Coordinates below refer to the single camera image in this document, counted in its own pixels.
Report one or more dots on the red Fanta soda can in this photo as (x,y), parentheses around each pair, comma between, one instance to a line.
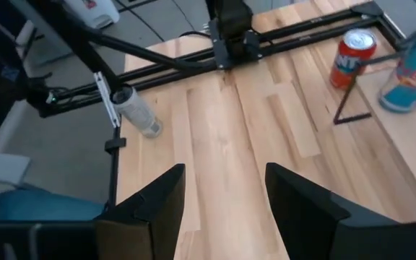
(352,61)

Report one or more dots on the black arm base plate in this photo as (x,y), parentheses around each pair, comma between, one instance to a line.
(237,52)

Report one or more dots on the white edge bracket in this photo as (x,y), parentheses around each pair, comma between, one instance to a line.
(105,99)

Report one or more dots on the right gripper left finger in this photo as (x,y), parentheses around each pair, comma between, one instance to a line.
(157,209)

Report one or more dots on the black table clamp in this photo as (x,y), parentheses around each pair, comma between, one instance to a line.
(115,145)

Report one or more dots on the white container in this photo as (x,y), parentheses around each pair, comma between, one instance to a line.
(96,14)

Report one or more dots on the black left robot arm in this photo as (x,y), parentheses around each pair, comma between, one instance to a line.
(229,14)

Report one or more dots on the white slim beverage can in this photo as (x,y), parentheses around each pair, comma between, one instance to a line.
(137,110)

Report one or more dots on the blue slim energy drink can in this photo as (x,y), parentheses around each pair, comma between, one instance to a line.
(410,79)

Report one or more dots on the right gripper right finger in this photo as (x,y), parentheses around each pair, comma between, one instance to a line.
(302,216)

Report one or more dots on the black aluminium table frame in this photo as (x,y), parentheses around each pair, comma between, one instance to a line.
(309,35)

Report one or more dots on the blue soft object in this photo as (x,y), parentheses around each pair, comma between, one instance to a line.
(42,207)

